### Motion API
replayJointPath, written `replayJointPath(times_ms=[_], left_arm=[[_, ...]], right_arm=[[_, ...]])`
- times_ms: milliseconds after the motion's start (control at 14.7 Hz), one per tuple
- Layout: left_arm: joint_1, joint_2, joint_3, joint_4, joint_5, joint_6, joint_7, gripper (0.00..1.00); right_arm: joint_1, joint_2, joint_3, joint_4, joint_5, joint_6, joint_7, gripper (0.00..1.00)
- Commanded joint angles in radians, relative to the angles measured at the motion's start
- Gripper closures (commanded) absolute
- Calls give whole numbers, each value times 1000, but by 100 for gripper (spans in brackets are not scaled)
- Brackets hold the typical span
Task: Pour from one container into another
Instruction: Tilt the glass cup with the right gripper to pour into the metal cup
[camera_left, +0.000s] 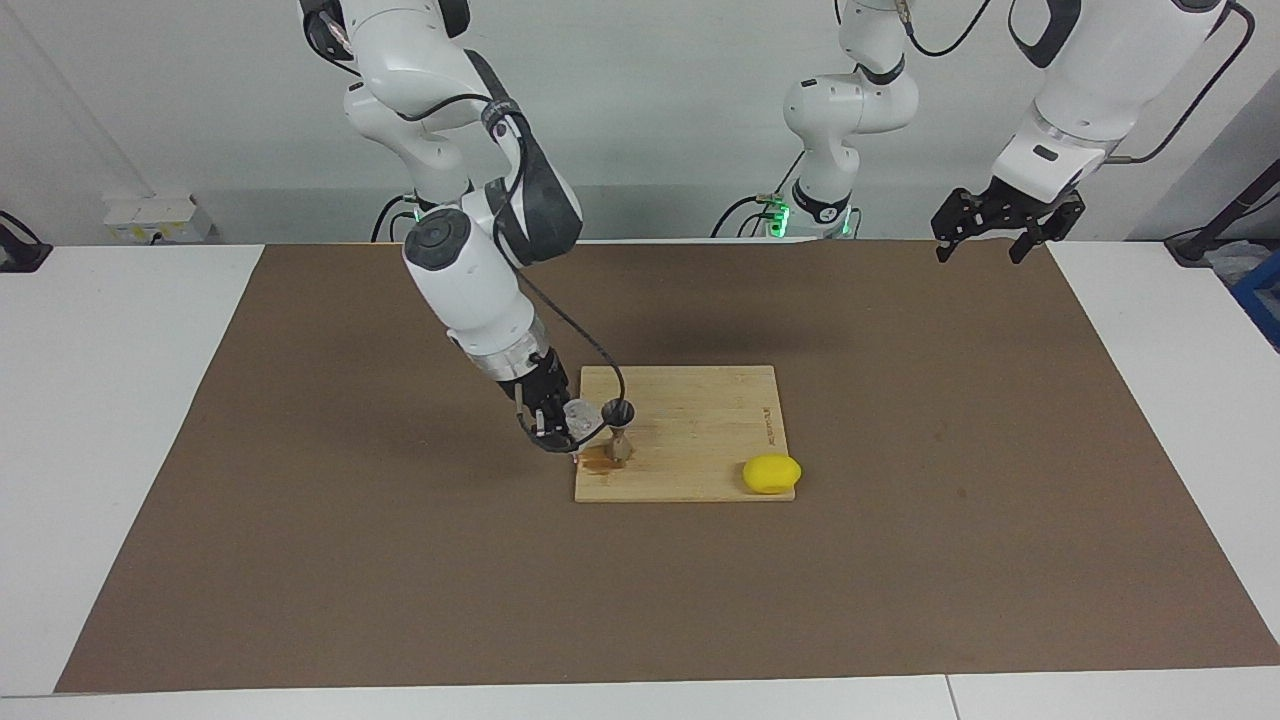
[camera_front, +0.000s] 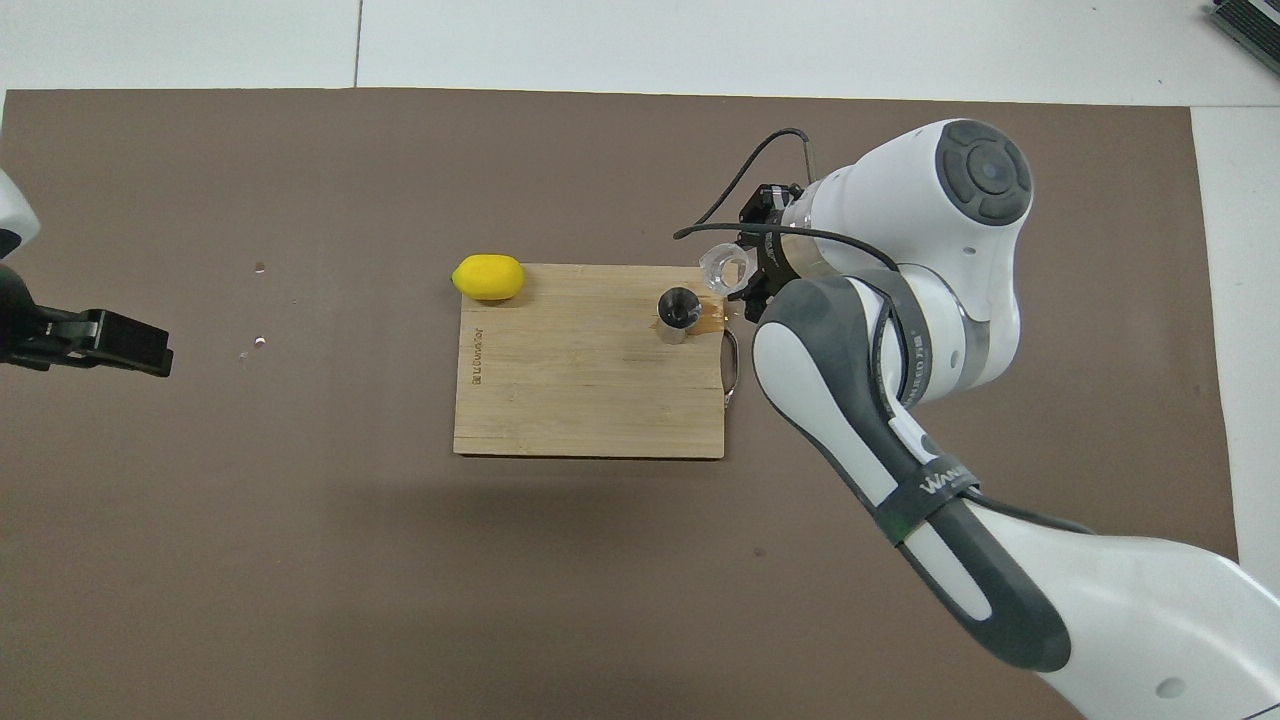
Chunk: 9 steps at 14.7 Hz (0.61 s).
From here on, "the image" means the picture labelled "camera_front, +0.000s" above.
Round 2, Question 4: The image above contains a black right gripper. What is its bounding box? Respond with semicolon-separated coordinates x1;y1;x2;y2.
727;182;802;324

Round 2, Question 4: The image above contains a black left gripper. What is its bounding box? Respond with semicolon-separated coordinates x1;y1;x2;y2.
0;264;174;379

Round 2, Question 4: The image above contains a small clear glass cup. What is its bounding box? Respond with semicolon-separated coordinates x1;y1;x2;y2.
700;243;753;296

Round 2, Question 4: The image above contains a steel cocktail jigger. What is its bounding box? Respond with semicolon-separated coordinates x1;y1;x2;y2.
655;287;701;345

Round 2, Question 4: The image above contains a bamboo cutting board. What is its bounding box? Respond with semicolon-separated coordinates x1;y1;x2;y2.
453;264;742;460

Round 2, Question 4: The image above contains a yellow lemon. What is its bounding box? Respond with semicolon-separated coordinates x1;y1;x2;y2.
452;254;526;303

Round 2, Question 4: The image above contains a brown table mat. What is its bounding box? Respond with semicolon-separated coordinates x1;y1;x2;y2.
0;88;1241;720

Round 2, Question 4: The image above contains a grey ribbed device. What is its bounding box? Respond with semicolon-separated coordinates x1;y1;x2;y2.
1203;0;1280;63

